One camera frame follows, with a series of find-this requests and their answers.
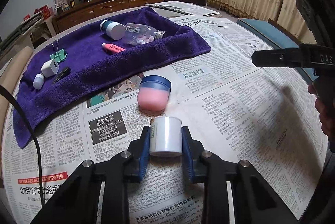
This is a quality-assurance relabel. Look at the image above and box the green binder clip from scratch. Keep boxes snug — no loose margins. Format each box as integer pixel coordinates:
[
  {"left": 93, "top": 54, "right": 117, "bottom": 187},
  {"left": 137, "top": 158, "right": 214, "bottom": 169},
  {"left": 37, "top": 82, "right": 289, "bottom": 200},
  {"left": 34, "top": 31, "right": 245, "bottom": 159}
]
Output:
[{"left": 50, "top": 40, "right": 68, "bottom": 64}]

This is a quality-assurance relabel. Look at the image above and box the folded grey table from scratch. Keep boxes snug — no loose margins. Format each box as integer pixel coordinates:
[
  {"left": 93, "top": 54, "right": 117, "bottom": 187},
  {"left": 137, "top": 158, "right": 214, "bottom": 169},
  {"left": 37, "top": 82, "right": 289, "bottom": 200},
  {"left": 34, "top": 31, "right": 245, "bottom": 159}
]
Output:
[{"left": 1, "top": 11, "right": 56, "bottom": 59}]

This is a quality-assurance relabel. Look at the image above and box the large spread newspaper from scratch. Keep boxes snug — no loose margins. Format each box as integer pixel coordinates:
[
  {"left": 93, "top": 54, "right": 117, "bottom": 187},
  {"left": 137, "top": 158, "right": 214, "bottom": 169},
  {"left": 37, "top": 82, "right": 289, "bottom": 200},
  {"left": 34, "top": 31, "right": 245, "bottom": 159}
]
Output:
[{"left": 2, "top": 17, "right": 328, "bottom": 223}]

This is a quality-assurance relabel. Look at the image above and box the small white medicine bottle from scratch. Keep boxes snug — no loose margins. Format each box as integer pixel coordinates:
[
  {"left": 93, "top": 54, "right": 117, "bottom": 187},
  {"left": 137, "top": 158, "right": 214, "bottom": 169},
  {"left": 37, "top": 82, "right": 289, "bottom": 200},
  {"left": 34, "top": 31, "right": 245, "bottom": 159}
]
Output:
[{"left": 149, "top": 116, "right": 182, "bottom": 157}]

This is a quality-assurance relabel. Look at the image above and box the person's right hand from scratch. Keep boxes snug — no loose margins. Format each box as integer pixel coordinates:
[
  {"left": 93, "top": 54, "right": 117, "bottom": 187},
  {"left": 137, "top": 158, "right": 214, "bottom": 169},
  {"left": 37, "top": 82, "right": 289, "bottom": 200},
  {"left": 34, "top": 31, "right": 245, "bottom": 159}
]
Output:
[{"left": 314, "top": 98, "right": 334, "bottom": 153}]

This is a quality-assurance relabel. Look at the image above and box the white blue cylindrical container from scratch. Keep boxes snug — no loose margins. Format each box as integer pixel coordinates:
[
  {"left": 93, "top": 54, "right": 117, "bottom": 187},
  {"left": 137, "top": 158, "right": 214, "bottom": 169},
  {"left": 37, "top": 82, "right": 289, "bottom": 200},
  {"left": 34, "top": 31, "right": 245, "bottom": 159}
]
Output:
[{"left": 100, "top": 19, "right": 125, "bottom": 40}]

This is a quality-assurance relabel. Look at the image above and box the folded newspaper far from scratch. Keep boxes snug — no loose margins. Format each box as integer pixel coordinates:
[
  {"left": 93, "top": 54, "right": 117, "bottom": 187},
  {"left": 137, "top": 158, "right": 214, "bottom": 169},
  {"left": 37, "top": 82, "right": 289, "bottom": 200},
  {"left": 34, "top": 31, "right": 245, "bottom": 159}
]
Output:
[{"left": 145, "top": 1, "right": 219, "bottom": 17}]

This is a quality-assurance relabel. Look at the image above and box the blue cushioned wooden chair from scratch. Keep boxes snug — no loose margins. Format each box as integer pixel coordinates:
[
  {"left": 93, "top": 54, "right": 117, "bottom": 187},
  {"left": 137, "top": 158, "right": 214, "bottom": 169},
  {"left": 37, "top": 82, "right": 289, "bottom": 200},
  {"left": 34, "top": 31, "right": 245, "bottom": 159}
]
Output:
[{"left": 237, "top": 18, "right": 317, "bottom": 85}]

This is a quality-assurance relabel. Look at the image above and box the black cable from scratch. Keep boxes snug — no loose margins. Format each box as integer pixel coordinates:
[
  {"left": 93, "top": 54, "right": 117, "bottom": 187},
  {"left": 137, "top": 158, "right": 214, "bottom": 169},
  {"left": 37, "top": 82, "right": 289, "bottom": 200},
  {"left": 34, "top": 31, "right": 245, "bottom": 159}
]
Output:
[{"left": 0, "top": 84, "right": 45, "bottom": 209}]

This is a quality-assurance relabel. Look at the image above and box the black Horizon lighter case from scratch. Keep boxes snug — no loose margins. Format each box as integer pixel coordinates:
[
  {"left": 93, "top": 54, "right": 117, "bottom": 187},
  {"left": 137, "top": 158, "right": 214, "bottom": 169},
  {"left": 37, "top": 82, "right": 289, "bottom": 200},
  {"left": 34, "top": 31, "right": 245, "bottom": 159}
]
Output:
[{"left": 52, "top": 66, "right": 71, "bottom": 84}]

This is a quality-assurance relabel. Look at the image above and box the wooden TV cabinet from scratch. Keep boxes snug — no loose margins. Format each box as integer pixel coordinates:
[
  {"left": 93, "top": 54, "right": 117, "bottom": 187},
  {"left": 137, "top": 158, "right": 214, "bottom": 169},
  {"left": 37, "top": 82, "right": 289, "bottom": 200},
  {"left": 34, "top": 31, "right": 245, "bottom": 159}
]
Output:
[{"left": 52, "top": 0, "right": 163, "bottom": 34}]

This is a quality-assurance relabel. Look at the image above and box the clear bottle with pink pills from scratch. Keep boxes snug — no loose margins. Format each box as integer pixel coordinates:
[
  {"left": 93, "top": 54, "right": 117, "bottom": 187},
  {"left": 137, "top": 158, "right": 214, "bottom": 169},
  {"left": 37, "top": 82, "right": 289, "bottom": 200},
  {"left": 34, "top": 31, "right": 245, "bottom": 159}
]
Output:
[{"left": 122, "top": 23, "right": 166, "bottom": 46}]

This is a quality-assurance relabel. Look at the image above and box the white USB charger cube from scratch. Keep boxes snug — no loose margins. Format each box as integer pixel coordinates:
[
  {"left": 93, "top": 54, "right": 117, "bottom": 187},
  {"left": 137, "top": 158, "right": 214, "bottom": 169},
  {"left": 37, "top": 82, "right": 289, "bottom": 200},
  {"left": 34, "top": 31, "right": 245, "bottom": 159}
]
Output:
[{"left": 41, "top": 59, "right": 59, "bottom": 78}]

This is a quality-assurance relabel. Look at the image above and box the pink blue sponge jar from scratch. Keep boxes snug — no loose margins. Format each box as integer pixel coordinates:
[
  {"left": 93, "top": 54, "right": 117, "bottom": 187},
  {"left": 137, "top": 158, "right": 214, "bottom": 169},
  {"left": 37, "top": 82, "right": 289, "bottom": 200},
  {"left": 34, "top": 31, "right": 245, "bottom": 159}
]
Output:
[{"left": 137, "top": 75, "right": 171, "bottom": 111}]

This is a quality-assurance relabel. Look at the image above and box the purple towel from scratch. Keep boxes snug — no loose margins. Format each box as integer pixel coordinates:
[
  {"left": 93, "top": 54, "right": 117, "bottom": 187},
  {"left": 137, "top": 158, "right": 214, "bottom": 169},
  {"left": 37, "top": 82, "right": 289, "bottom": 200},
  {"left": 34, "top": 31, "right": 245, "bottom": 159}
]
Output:
[{"left": 12, "top": 6, "right": 212, "bottom": 150}]

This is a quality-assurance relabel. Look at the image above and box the white round USB light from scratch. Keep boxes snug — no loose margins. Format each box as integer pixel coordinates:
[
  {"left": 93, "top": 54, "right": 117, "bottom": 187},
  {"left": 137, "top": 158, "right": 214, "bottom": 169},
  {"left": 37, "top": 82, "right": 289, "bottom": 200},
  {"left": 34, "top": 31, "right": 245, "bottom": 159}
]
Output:
[{"left": 33, "top": 73, "right": 45, "bottom": 90}]

